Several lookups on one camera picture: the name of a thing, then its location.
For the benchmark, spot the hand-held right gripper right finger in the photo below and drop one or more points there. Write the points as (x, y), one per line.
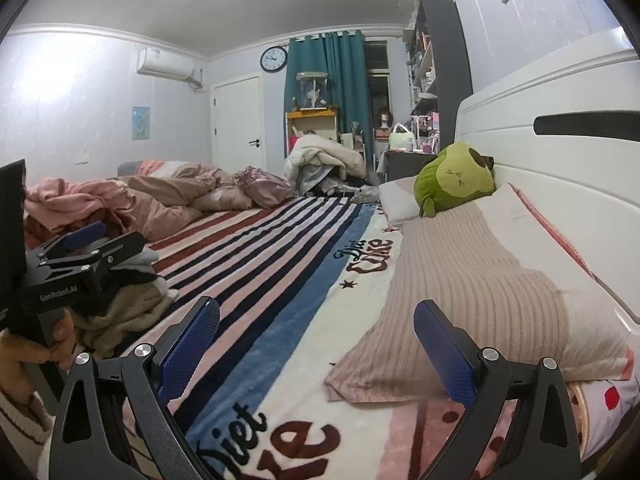
(445, 355)

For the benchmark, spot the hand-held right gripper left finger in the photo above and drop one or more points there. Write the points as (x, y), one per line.
(190, 347)

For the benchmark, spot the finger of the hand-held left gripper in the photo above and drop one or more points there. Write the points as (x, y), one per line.
(85, 235)
(120, 247)

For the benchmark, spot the person's left forearm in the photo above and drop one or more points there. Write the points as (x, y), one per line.
(20, 432)

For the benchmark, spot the beige clothes pile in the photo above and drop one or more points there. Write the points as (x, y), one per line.
(125, 315)

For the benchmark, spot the person's left hand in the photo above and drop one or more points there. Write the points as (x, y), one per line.
(15, 367)

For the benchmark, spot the white grey garment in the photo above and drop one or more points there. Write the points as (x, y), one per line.
(145, 272)

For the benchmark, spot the tan pink duvet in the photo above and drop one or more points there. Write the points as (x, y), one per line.
(170, 190)

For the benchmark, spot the beige knitted pillow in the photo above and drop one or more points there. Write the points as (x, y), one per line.
(475, 270)

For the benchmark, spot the striped printed blanket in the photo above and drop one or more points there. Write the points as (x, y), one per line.
(280, 260)

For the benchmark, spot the shiny pink bag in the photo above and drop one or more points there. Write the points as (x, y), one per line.
(262, 187)

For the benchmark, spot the white pink pillow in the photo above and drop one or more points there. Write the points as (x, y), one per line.
(395, 200)

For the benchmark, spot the white door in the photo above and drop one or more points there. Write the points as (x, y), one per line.
(237, 125)

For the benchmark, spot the pink dotted sheet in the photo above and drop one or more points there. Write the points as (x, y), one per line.
(615, 400)

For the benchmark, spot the green plush toy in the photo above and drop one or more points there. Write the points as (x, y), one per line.
(450, 175)

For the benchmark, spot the white air conditioner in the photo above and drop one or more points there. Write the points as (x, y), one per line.
(165, 64)

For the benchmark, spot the dark desk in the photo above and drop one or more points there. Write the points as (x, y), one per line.
(405, 165)

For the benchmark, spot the white bed headboard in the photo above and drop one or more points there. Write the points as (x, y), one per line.
(550, 170)

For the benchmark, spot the white green handbag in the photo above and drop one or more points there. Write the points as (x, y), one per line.
(401, 139)

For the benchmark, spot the pink desk organizer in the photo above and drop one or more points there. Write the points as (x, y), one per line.
(425, 132)

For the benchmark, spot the white quilt pile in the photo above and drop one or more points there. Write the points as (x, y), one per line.
(325, 157)

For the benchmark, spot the yellow shelf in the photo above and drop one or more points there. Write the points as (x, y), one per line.
(310, 116)

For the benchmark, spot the wig head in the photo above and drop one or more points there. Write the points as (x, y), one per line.
(383, 119)

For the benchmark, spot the glass tank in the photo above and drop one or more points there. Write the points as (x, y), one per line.
(312, 90)

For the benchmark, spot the teal curtain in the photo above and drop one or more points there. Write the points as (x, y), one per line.
(345, 85)

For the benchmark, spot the window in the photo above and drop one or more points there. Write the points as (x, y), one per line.
(378, 80)

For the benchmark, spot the dark tall bookshelf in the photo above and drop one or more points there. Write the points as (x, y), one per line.
(452, 50)

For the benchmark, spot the small wall poster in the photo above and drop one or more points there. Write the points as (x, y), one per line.
(141, 122)

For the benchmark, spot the round wall clock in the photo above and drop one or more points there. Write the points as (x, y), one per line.
(273, 59)

